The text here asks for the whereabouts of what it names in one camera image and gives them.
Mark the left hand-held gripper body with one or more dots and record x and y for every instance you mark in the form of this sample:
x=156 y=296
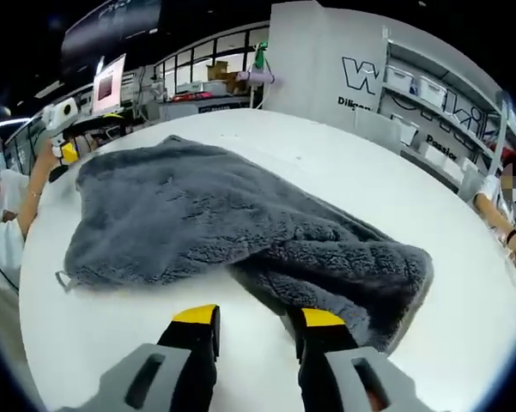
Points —
x=62 y=109

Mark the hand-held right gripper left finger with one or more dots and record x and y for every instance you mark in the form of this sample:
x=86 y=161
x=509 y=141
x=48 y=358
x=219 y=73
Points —
x=184 y=356

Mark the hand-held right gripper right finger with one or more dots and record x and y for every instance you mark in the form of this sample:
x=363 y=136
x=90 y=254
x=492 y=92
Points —
x=326 y=356

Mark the dark grey fluffy towel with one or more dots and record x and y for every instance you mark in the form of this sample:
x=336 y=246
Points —
x=197 y=214

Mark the person's left hand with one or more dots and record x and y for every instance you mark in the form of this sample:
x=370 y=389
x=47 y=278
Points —
x=48 y=159

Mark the pink display board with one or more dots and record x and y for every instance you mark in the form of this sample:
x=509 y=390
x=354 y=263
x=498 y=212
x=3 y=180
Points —
x=109 y=86

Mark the cardboard box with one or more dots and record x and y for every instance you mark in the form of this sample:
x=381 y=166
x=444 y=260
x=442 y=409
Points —
x=219 y=70

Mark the purple rolled mat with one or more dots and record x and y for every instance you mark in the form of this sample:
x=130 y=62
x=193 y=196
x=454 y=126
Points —
x=255 y=77

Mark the green hanging item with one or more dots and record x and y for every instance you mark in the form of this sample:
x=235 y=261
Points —
x=261 y=56

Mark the white table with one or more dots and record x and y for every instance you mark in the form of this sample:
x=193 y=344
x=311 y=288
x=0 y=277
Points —
x=326 y=171

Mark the grey metal shelving rack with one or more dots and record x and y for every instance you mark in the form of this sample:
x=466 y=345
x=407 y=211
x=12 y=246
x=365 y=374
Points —
x=412 y=94

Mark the row of white storage boxes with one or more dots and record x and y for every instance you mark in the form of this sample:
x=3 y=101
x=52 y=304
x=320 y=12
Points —
x=431 y=90

